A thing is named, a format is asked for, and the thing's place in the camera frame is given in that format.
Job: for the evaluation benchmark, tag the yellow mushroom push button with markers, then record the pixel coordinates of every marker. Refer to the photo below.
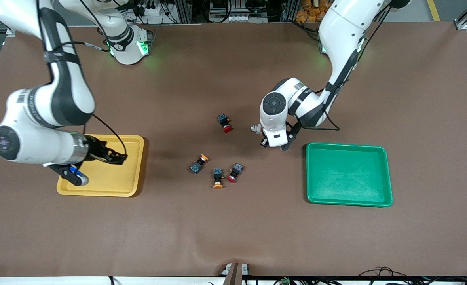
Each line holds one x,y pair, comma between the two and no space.
217,176
197,167

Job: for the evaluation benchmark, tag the grey orange push button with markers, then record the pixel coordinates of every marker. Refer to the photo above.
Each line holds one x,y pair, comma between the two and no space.
254,128

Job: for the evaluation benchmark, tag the red mushroom push button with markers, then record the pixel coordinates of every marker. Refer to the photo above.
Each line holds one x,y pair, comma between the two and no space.
226,126
235,172

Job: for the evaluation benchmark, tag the green plastic tray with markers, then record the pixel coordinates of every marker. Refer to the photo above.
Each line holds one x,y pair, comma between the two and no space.
348,174

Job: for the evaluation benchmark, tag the green terminal connector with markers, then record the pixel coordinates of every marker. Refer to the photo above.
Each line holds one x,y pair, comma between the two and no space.
285,281

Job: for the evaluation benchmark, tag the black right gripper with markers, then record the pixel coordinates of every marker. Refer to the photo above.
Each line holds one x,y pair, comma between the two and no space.
95,150

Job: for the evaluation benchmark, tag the white power strip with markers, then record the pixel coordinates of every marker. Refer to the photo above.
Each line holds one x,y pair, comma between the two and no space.
150,11

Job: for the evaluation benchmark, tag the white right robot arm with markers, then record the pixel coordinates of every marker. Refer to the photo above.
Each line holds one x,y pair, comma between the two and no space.
31,138

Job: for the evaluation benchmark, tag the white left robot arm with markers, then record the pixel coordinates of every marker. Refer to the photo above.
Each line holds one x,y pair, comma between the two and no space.
275,105

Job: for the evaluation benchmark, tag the pile of orange objects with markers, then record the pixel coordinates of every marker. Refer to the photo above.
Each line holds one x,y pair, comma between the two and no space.
308,14

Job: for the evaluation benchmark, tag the yellow plastic tray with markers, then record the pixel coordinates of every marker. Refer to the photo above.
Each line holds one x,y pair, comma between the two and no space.
126,178

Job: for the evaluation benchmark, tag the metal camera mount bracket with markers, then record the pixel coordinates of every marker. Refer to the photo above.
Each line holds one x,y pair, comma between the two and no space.
233,275

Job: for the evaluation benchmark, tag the aluminium frame post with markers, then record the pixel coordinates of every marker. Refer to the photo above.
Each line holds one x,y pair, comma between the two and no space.
293,10
184,10

